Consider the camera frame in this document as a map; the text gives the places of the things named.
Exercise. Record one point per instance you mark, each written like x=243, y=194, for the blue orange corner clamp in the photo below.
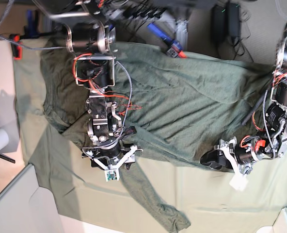
x=30, y=32

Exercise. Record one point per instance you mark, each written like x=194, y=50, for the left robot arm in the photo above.
x=270, y=142

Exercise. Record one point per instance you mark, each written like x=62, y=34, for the black tripod leg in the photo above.
x=8, y=159

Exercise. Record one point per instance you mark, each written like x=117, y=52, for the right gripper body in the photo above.
x=112, y=155

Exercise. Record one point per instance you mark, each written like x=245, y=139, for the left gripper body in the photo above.
x=249, y=151

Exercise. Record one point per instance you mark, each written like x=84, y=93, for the aluminium frame post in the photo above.
x=181, y=27

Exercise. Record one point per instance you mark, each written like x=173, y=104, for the light green table cloth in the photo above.
x=153, y=196

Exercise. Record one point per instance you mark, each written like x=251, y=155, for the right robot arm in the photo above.
x=90, y=37

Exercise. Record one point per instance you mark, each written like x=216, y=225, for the blue orange bar clamp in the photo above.
x=174, y=48

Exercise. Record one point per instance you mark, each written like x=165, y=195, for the black power adapter left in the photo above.
x=218, y=24

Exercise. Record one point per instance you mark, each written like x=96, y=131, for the black power adapter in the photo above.
x=233, y=19
x=218, y=24

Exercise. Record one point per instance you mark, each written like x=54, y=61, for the green grey T-shirt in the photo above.
x=184, y=104

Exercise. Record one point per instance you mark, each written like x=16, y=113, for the black power adapter right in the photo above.
x=233, y=19

